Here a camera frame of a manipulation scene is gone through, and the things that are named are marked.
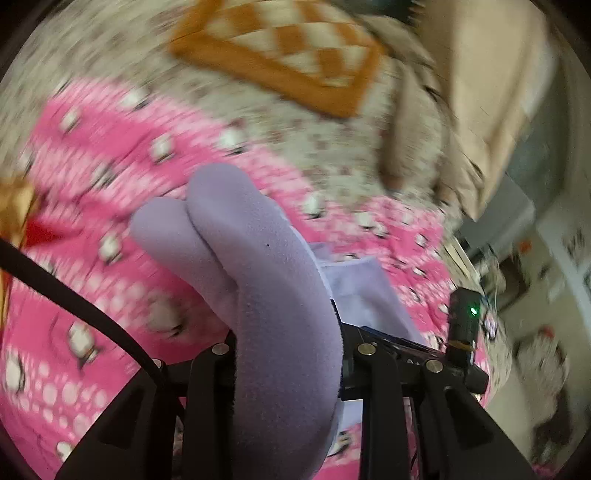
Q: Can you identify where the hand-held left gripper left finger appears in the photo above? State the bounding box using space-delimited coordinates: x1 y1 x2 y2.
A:
55 333 237 480

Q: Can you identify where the beige coat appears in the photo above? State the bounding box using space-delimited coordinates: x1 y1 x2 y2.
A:
379 0 559 220

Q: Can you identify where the pink penguin blanket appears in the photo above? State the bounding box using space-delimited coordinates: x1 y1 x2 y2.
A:
0 76 504 480

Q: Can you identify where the orange checkered cushion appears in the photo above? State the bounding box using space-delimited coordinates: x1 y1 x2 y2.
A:
167 0 386 120

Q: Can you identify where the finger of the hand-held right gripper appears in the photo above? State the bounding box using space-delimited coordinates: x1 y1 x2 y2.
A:
360 326 451 366

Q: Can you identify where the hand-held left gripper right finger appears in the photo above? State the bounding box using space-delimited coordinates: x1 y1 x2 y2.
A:
330 300 539 480

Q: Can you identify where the floral bedspread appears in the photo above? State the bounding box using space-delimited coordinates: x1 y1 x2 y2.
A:
0 0 462 222

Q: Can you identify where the purple fleece jacket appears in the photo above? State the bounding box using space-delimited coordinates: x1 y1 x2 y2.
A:
129 162 428 480

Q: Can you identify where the orange yellow cartoon blanket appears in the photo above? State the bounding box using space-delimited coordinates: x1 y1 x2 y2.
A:
0 178 40 319

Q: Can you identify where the black cable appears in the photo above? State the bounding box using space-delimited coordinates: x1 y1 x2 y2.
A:
0 240 185 416

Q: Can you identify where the white furniture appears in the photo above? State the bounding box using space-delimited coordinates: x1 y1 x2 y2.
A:
457 175 591 324

